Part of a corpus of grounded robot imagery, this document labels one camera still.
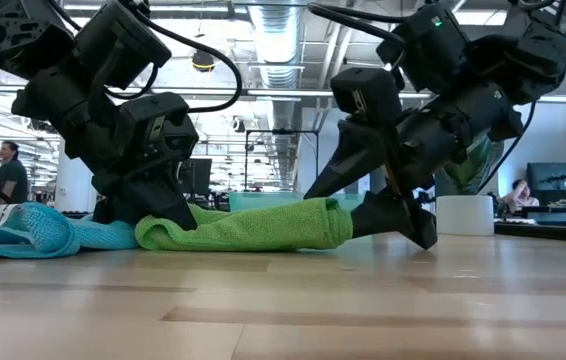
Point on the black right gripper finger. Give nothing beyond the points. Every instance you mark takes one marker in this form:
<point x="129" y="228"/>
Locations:
<point x="353" y="155"/>
<point x="388" y="217"/>

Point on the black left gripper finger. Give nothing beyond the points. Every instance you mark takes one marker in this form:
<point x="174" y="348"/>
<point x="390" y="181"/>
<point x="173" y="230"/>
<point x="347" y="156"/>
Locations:
<point x="110" y="212"/>
<point x="153" y="195"/>

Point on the blue microfiber towel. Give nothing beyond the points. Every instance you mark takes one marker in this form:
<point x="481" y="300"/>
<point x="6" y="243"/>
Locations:
<point x="38" y="232"/>

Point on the green microfiber towel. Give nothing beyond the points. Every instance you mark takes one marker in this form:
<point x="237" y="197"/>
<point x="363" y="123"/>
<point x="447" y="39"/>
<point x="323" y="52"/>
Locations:
<point x="263" y="225"/>

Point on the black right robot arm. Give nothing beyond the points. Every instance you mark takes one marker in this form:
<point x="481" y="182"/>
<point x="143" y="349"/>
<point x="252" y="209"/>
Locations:
<point x="528" y="60"/>

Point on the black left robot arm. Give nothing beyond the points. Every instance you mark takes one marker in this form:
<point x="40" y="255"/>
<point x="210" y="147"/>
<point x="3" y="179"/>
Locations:
<point x="48" y="100"/>

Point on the white building column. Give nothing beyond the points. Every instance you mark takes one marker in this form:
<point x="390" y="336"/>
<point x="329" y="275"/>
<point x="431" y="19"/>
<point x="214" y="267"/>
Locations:
<point x="70" y="190"/>

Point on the black monitor back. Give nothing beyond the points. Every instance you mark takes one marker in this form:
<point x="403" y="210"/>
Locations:
<point x="198" y="177"/>

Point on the snake plant in white pot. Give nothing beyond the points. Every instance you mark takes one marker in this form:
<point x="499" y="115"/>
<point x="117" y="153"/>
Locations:
<point x="465" y="215"/>

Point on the person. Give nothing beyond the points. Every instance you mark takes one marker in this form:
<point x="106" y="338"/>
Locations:
<point x="520" y="195"/>
<point x="13" y="180"/>

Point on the dark office monitor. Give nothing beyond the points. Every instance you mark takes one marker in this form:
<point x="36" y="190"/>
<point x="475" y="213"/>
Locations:
<point x="550" y="175"/>

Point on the black office desk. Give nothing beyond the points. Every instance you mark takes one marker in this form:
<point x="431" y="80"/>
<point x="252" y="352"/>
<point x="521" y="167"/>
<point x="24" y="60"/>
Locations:
<point x="558" y="209"/>

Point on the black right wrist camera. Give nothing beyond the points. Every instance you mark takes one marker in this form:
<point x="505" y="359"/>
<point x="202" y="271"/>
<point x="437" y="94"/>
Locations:
<point x="368" y="95"/>

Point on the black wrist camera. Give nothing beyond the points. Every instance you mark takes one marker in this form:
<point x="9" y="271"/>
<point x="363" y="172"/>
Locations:
<point x="368" y="95"/>
<point x="158" y="115"/>

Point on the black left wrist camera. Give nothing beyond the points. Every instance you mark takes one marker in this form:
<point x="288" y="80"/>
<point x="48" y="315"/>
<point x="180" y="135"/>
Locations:
<point x="158" y="115"/>

